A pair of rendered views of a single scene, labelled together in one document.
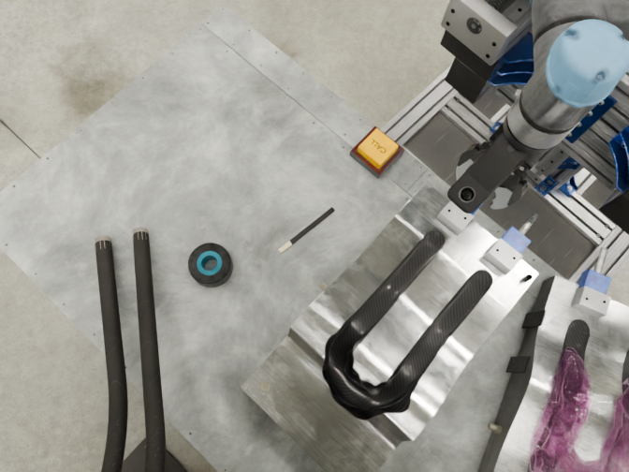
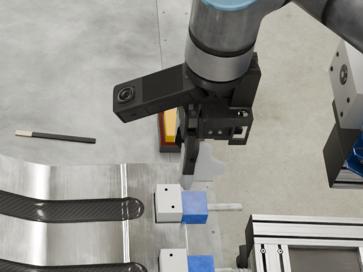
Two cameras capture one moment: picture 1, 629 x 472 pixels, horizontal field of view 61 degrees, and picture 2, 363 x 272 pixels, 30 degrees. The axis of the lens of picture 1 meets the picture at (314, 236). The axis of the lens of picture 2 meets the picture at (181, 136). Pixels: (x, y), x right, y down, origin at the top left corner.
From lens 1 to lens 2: 0.61 m
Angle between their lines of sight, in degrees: 27
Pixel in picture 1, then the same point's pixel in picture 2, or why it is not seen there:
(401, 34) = not seen: outside the picture
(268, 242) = (16, 119)
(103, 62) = not seen: hidden behind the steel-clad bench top
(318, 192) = (99, 121)
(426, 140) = (316, 263)
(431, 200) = (166, 179)
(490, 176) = (154, 90)
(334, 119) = not seen: hidden behind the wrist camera
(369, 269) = (51, 181)
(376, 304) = (20, 207)
